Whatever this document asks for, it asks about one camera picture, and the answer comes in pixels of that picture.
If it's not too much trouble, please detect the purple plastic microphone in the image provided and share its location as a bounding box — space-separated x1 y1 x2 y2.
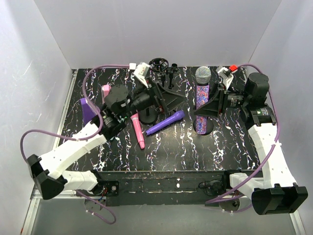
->
146 110 185 136

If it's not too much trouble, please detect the round base stand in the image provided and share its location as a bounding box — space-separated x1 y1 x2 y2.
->
138 107 157 125
193 119 214 136

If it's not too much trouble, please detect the pink plastic microphone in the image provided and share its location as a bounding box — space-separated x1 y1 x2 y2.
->
131 113 145 149

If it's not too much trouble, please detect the purple glitter microphone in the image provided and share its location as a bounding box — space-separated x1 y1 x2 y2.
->
195 66 211 121

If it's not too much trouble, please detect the tripod stand with shock mount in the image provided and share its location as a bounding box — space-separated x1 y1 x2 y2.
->
149 57 169 81

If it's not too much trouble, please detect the tripod stand with clip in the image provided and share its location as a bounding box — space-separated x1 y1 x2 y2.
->
166 63 178 90

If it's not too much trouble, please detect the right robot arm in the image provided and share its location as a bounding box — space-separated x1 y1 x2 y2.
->
195 72 308 215

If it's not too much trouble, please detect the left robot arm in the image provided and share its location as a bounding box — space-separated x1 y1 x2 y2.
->
26 80 185 200

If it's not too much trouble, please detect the pink metronome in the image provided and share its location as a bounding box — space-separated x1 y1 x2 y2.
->
101 85 111 104

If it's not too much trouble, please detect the purple metronome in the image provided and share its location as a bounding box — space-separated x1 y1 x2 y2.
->
80 98 96 126

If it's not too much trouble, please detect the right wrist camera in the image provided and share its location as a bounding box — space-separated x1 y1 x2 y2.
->
217 66 234 90

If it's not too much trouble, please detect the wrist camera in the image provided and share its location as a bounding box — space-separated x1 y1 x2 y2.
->
134 62 150 88
217 66 234 90

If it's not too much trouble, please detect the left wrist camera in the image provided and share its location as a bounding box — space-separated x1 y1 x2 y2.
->
134 62 150 88

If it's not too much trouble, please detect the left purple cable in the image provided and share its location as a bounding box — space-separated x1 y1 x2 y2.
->
20 63 136 169

